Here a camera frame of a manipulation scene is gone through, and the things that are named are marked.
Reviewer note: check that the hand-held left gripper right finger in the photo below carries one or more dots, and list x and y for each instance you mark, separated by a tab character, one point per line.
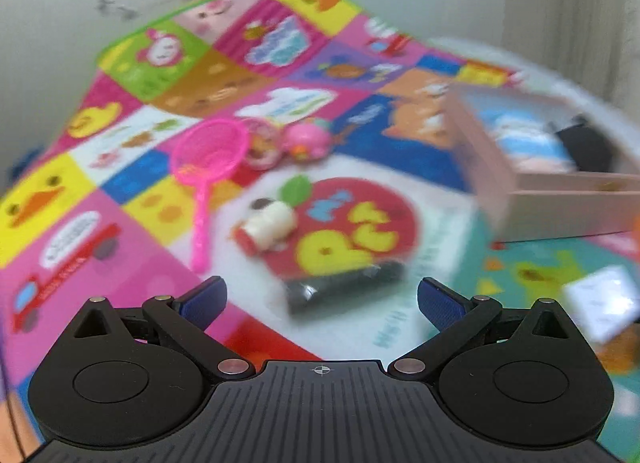
442	300

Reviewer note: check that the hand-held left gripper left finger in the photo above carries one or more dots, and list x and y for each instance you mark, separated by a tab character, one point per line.
205	300

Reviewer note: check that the black tube packet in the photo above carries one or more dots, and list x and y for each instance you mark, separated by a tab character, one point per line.
345	288

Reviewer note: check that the white toy bottle red cap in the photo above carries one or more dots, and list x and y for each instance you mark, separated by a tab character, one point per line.
270	225

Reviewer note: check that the pink cardboard box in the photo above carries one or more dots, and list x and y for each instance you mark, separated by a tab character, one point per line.
550	208

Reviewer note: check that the pink toy net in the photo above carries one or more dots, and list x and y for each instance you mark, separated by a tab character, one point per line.
210	153

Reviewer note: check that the white paper card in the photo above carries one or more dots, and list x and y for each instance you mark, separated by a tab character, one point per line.
600	303

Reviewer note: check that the white blue packet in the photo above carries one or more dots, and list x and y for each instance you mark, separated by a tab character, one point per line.
525	143

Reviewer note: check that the pink round toy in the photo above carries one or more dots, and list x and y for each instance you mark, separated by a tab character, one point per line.
306	143

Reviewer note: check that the black plush toy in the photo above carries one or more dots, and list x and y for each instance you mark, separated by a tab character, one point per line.
587	145

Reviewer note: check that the colourful cartoon play mat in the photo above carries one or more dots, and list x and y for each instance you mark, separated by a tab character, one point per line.
125	253

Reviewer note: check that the white quilted bed cover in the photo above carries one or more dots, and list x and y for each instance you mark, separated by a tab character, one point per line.
525	60

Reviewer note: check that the beige curtain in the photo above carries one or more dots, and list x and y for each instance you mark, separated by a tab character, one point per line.
575	18

